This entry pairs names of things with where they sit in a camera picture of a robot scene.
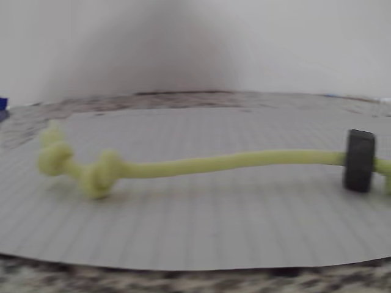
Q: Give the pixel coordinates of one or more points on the lined white paper sheet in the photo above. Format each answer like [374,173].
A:
[195,229]

